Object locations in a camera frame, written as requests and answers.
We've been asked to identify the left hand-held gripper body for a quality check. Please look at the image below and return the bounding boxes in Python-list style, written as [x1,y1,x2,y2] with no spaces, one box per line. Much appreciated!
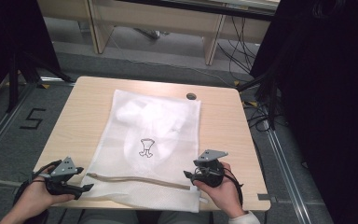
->
[45,156,83,200]

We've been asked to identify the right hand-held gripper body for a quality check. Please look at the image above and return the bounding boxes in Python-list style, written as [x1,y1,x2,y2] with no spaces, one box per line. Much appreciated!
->
[193,148,229,189]

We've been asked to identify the white mesh laundry bag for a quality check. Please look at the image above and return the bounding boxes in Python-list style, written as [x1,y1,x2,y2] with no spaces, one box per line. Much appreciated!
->
[79,89,210,214]

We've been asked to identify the person's right hand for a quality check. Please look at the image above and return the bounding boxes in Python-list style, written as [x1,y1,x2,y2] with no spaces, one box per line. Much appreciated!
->
[193,161,247,219]

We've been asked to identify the person's left hand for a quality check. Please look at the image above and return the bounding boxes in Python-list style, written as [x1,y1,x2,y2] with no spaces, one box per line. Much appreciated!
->
[16,178,76,218]

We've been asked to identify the person's legs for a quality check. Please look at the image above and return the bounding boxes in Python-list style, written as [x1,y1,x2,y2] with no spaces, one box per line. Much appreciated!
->
[76,209,213,224]

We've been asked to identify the white garment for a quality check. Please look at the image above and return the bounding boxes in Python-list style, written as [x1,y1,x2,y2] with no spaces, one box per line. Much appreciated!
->
[115,95,183,166]

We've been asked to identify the black metal stand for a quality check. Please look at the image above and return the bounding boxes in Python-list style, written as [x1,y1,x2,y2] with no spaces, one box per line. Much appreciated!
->
[7,50,76,114]

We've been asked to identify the black curtain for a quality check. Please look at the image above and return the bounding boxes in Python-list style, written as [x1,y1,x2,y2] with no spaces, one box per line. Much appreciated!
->
[249,0,358,224]
[0,0,62,108]

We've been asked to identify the light wooden desk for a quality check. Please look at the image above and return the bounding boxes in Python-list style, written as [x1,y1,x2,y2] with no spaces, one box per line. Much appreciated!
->
[36,0,282,66]

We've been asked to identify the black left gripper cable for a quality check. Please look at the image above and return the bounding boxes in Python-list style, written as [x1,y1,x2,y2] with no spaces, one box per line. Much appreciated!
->
[12,159,63,224]

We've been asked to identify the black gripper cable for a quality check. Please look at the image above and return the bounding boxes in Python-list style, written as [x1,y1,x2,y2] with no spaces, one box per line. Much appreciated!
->
[223,167,245,209]
[12,159,63,224]

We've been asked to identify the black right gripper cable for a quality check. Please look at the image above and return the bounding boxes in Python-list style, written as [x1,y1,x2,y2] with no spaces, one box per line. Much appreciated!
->
[223,167,245,209]

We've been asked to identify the metal floor rail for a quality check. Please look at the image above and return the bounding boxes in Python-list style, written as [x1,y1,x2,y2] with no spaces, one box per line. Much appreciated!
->
[0,83,38,166]
[265,127,312,224]

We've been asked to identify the black floor cables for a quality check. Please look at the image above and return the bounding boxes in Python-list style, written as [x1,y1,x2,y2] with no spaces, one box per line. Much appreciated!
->
[216,15,264,90]

